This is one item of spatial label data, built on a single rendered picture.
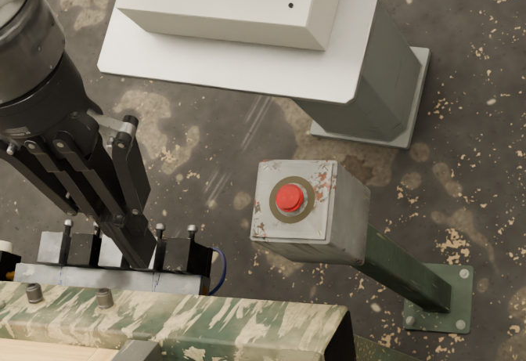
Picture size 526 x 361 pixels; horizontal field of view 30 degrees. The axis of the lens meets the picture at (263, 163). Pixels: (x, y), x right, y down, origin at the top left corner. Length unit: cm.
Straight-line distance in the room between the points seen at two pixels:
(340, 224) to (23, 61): 79
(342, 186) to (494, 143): 96
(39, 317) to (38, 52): 93
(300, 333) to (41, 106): 75
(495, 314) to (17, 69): 167
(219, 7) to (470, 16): 95
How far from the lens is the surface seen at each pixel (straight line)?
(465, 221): 226
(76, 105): 72
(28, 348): 156
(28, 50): 67
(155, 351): 143
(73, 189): 80
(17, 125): 71
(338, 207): 137
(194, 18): 164
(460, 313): 222
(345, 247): 140
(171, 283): 163
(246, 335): 139
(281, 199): 135
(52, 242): 174
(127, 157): 75
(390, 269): 174
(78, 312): 155
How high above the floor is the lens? 217
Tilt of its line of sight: 62 degrees down
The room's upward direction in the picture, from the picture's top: 55 degrees counter-clockwise
